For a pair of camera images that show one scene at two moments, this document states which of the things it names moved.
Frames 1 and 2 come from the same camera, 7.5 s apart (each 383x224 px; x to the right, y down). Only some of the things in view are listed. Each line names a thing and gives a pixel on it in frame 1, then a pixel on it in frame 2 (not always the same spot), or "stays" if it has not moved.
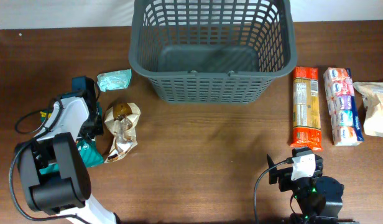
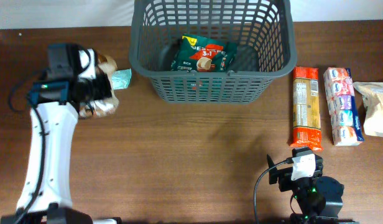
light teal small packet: [113, 80] stays
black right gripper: [285, 179] stays
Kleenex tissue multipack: [342, 109] stays
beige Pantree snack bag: [120, 120] -> [106, 106]
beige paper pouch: [376, 96] stays
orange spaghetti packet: [306, 114] stays
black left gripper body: [94, 125] -> [102, 88]
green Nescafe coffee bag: [92, 157] -> [202, 55]
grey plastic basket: [212, 51] stays
